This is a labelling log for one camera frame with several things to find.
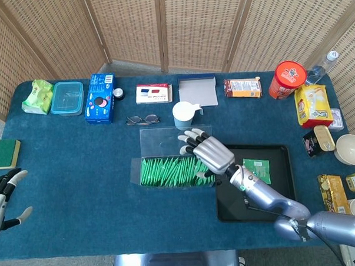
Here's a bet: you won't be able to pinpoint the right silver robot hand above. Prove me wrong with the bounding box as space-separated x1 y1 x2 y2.
177 126 237 179

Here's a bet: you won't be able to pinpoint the transparent plastic box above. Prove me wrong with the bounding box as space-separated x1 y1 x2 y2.
129 124 224 191

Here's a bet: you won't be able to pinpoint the silver-blue robot base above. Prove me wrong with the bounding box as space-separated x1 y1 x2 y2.
110 249 245 266

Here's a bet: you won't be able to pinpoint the green tea packet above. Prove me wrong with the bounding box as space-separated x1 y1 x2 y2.
243 157 271 185

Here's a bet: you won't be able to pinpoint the open blue grey box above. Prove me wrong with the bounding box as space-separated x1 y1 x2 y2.
177 74 220 109

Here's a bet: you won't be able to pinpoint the white box with red-blue print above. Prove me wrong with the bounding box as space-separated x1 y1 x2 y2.
135 82 174 105

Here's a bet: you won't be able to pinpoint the black floral box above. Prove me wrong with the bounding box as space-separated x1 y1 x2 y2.
302 128 325 158

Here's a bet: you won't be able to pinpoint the yellow snack bag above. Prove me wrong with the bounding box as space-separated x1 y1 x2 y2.
293 83 334 129

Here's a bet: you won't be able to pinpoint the blue cookie box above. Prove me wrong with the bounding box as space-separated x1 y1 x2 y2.
82 72 118 125

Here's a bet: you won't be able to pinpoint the green yellow sponge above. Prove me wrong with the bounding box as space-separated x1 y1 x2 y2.
0 138 23 170

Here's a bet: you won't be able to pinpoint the black plastic tray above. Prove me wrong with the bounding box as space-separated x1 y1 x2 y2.
213 141 297 225

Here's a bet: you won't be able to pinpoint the orange brown snack pack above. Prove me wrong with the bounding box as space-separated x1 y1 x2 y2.
224 77 264 99

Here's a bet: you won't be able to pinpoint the thin-framed eyeglasses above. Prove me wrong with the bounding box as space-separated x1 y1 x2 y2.
125 113 162 127

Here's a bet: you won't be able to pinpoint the blue table cloth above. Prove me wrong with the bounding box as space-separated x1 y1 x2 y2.
0 66 355 261

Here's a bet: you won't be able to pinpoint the orange canister with red lid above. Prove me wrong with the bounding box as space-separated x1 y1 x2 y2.
267 59 308 101

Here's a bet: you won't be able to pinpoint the gold tin can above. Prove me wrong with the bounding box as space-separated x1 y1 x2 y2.
313 124 336 152

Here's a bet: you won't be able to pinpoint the small black silver jar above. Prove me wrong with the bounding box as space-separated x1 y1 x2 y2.
112 87 125 102

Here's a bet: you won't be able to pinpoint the green tissue pack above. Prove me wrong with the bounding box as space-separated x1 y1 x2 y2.
19 78 55 116

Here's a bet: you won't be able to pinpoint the gold yellow snack package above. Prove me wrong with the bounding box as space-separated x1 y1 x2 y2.
317 173 352 217

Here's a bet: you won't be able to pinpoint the blue-lidded clear food container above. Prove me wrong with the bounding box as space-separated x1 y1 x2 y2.
49 81 85 117

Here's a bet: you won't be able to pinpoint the woven wooden folding screen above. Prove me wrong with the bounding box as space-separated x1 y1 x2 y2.
0 0 355 156

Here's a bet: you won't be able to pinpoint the clear water bottle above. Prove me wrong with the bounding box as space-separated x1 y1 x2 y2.
304 49 341 86

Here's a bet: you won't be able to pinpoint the cream bowl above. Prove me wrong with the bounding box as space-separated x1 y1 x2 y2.
335 134 355 167

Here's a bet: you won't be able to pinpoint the white blue handled cup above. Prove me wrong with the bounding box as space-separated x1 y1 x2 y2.
171 100 205 131

